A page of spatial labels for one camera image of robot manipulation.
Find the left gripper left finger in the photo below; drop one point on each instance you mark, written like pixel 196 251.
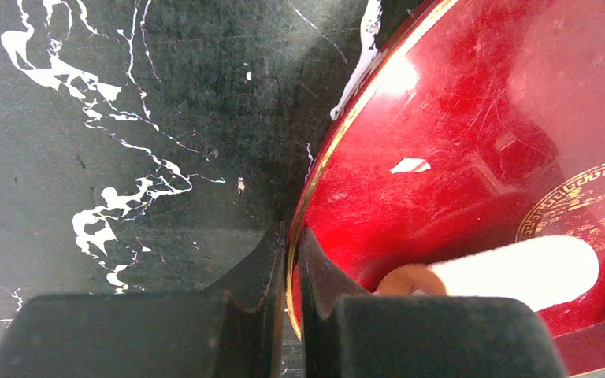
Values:
pixel 250 340

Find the red round lacquer plate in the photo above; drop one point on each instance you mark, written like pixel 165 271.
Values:
pixel 480 123

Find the wooden double-ended pastry roller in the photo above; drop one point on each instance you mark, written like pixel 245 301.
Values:
pixel 412 280

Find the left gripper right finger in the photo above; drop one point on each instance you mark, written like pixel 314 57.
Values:
pixel 322 283

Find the white dough lump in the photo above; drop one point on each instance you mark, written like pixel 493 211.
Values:
pixel 566 251

